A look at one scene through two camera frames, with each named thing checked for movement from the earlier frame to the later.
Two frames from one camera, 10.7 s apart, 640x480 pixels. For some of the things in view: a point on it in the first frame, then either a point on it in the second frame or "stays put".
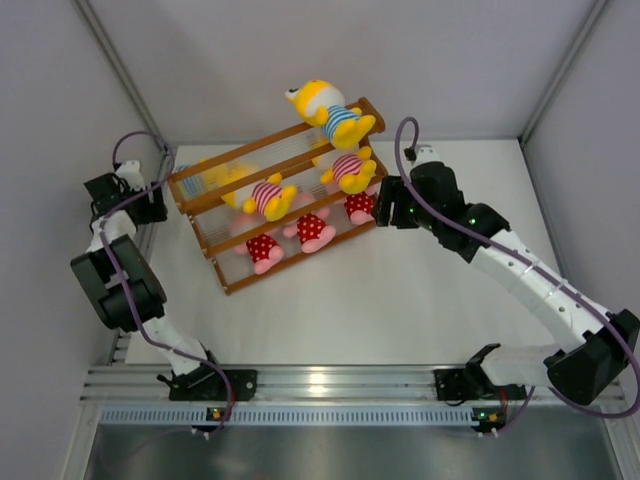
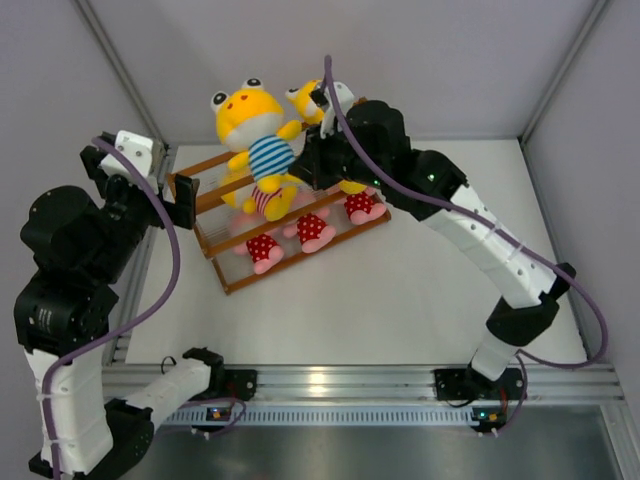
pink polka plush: x=263 y=249 stays put
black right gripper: x=392 y=191 -> x=309 y=164
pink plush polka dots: x=312 y=230 stays put
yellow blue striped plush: x=216 y=178 -> x=250 y=121
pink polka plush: x=359 y=206 stays put
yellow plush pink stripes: x=269 y=197 stays put
